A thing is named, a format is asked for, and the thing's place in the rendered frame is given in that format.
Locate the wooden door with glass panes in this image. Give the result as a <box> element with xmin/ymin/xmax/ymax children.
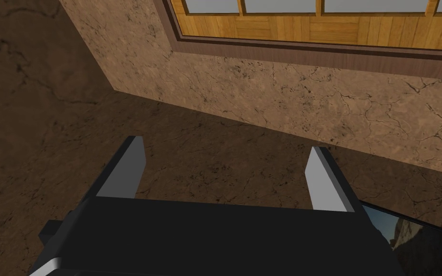
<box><xmin>170</xmin><ymin>0</ymin><xmax>442</xmax><ymax>52</ymax></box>

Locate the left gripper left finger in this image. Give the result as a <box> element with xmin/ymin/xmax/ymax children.
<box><xmin>86</xmin><ymin>136</ymin><xmax>147</xmax><ymax>200</ymax></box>

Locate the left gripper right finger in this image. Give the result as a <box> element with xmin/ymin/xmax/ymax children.
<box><xmin>304</xmin><ymin>146</ymin><xmax>356</xmax><ymax>213</ymax></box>

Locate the dark framed picture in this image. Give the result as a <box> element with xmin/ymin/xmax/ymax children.
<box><xmin>360</xmin><ymin>201</ymin><xmax>442</xmax><ymax>276</ymax></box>

